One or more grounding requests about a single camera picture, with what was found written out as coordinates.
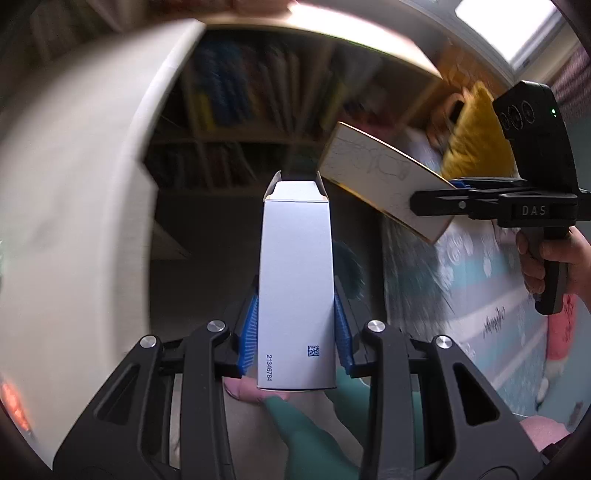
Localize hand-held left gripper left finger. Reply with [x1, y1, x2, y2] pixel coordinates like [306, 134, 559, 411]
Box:
[53, 274, 259, 480]

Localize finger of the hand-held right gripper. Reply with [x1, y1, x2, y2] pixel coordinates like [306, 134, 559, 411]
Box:
[411, 191, 499, 219]
[450, 178, 522, 193]

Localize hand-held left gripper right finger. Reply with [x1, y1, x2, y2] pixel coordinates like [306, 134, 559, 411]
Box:
[332, 277, 543, 480]

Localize beige card with line drawing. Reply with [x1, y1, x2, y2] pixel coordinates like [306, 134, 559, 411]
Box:
[318, 121, 458, 244]

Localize tall white cardboard box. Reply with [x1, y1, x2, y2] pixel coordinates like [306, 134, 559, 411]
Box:
[257, 170, 337, 392]

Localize person's right hand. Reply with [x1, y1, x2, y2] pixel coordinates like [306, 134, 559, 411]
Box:
[516, 227, 591, 296]

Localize yellow cushion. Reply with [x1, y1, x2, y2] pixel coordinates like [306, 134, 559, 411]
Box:
[441, 82, 517, 182]

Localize teal round cushion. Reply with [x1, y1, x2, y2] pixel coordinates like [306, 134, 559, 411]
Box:
[332, 240, 384, 301]

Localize grey striped knit blanket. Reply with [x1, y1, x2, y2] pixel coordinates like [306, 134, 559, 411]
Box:
[382, 217, 455, 324]

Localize light blue printed blanket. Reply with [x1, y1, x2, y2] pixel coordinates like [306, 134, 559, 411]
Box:
[434, 217, 578, 416]

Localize window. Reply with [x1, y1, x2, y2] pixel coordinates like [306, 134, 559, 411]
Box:
[455, 0, 561, 63]

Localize coral pink cloth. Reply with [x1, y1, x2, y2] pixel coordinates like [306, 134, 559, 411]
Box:
[546, 294, 579, 361]

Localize bookshelf with books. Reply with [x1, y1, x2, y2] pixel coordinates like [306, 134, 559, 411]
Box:
[143, 30, 439, 195]

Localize person's pink garment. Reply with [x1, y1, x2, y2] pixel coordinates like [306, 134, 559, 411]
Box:
[521, 414, 574, 452]

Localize red blurred object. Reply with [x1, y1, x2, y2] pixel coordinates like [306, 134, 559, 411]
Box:
[0, 378, 34, 432]

